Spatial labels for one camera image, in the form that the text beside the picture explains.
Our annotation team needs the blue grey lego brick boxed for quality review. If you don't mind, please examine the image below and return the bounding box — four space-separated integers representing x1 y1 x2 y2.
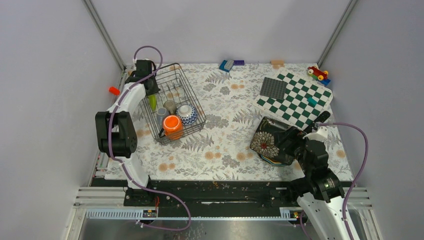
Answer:
219 59 234 73

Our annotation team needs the purple cable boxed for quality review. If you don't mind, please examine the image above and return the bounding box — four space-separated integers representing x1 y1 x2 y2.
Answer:
299 121 369 240
107 45 192 232

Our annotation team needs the grey cup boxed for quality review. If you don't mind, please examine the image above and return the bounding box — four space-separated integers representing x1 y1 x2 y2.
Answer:
156 107 170 128

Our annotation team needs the green white checkerboard mat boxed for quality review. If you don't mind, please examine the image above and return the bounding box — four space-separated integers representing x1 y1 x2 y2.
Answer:
253 68 333 130

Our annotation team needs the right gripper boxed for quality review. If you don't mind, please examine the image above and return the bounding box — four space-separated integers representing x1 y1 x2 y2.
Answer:
272 125 312 174

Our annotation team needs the beige small cup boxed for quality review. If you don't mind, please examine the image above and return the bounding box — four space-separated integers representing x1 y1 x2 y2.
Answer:
163 100 177 115

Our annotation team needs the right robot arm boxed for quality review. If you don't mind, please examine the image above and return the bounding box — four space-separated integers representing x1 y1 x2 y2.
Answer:
274 127 360 240

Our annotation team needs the black wire dish rack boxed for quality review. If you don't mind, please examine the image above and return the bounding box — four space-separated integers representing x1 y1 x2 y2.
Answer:
139 63 206 145

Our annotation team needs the purple lego brick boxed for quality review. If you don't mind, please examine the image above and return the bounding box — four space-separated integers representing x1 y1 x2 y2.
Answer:
233 60 245 66

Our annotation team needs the teal small block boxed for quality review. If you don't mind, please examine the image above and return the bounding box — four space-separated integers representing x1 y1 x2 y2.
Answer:
307 97 318 107

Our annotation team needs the colourful toy car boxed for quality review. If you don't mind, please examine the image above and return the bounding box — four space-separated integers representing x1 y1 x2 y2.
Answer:
307 66 331 86

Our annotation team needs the yellow dotted plate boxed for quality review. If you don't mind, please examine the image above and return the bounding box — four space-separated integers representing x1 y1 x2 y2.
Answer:
260 155 282 165

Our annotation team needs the black square plate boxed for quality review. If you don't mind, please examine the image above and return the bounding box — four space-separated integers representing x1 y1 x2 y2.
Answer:
249 116 294 167

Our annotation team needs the orange red wall button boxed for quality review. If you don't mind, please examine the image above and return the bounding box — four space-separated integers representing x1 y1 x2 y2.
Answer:
108 86 121 96

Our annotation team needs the orange cup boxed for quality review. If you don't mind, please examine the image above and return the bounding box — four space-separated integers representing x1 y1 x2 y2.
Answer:
159 115 184 140

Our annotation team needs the green utensil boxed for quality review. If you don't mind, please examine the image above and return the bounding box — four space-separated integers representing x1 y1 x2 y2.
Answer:
147 94 157 113

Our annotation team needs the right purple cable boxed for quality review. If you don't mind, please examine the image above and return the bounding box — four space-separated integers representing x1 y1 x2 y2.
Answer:
299 121 369 240

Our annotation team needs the blue dotted plate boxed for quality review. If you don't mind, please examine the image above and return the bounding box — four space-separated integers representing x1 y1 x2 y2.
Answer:
258 153 283 166

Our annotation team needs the tan wooden block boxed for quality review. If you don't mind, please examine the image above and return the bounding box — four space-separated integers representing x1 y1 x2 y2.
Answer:
270 59 285 66

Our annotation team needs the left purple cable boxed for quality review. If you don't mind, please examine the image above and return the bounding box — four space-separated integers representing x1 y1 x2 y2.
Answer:
107 45 192 232

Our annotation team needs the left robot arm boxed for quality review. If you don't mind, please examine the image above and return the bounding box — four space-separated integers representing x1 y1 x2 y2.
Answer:
95 59 158 206

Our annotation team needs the blue white patterned bowl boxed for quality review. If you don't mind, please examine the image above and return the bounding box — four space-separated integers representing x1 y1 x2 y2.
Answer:
176 104 198 126

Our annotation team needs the grey lego baseplate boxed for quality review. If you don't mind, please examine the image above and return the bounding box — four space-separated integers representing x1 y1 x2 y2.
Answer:
259 77 288 100

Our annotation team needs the floral table mat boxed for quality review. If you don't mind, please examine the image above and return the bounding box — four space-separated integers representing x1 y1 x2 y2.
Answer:
104 62 355 182

